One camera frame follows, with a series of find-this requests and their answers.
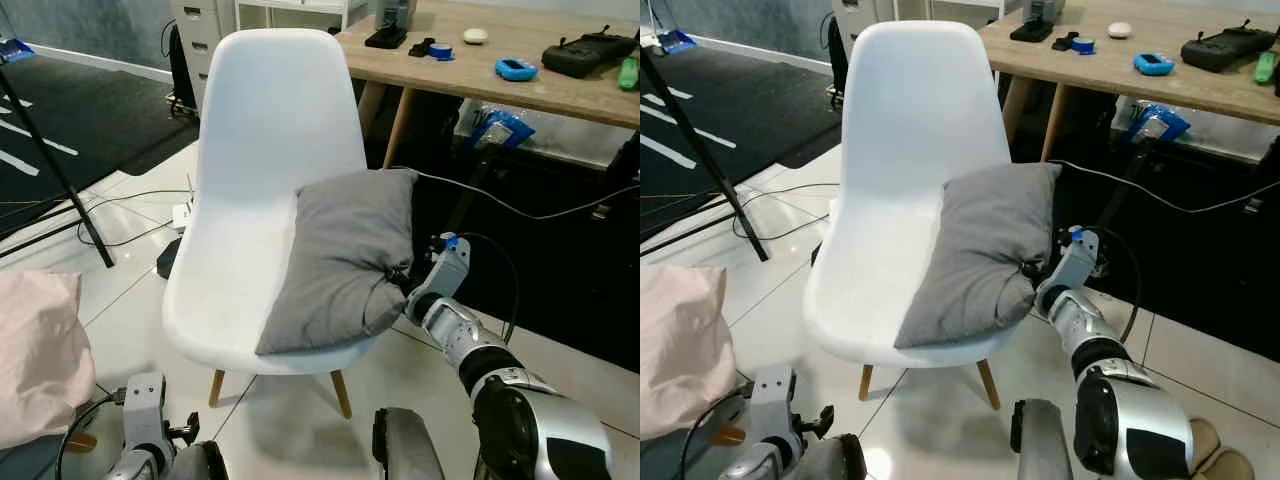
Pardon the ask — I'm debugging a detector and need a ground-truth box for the pink patterned pillow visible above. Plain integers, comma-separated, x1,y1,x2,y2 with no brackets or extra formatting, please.
640,263,739,441
0,268,96,451

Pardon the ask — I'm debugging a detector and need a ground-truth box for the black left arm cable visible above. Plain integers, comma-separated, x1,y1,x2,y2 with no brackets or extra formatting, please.
55,395,126,480
680,392,756,480

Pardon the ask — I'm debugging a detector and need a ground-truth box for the white drawer cabinet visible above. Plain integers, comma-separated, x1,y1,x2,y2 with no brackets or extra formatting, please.
168,0,241,113
828,0,886,106

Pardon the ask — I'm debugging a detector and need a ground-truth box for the white plastic chair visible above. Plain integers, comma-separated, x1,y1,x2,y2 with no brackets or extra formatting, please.
803,20,1021,411
162,28,386,419

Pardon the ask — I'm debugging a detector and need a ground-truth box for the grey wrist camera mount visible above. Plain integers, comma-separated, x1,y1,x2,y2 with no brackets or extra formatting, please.
122,372,168,451
752,367,798,446
428,235,473,298
1055,228,1101,291

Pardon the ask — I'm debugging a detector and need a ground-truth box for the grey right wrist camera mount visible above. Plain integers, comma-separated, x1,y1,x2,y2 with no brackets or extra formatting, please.
428,235,473,298
1055,228,1101,291

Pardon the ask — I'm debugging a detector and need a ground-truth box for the brown slipper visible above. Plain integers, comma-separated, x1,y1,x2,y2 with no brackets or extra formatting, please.
1190,418,1223,466
1205,448,1256,480

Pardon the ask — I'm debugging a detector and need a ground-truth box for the black floor rug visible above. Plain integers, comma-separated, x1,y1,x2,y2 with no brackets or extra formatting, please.
640,45,846,226
0,52,201,236

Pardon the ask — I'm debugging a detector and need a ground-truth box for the grey left robot leg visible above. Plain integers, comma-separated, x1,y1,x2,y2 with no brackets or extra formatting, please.
175,440,229,480
800,432,867,480

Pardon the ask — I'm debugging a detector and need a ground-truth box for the grey right robot leg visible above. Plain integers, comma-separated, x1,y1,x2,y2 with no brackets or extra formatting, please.
1010,398,1079,480
372,407,446,480

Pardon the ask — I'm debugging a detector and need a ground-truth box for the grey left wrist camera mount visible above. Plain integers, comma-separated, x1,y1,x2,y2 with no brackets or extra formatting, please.
122,372,168,451
752,367,798,446

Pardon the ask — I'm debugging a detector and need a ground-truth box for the white shelf frame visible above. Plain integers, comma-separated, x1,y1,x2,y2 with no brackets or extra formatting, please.
880,0,1006,21
235,0,371,31

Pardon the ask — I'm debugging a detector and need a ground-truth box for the grey robot leg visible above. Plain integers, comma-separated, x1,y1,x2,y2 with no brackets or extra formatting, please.
800,432,867,480
1010,398,1079,480
175,440,229,480
372,407,446,480

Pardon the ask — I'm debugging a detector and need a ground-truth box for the wooden table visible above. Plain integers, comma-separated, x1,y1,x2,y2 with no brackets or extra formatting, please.
978,0,1280,163
335,0,641,171

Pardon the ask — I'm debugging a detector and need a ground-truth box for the grey pillow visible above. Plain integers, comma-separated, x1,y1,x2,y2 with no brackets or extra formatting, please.
893,162,1063,349
255,168,421,356

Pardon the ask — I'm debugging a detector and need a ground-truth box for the black floor box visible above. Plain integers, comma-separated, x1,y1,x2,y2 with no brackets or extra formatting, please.
155,238,184,281

